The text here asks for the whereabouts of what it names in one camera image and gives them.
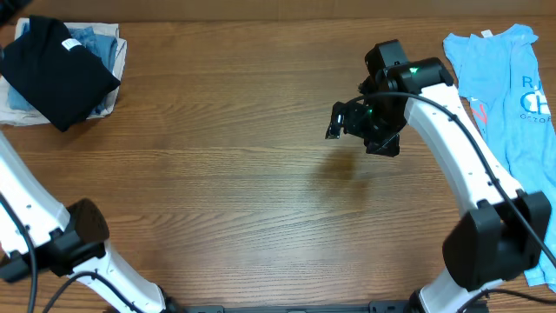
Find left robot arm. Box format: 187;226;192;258
1;138;181;312

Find black t-shirt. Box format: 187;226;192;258
1;16;120;132

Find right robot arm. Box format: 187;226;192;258
326;40;552;313

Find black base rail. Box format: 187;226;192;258
182;301;407;313

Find light blue t-shirt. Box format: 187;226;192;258
442;23;556;293

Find folded beige cloth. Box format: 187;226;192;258
1;23;128;126

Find folded blue jeans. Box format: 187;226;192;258
7;26;117;111

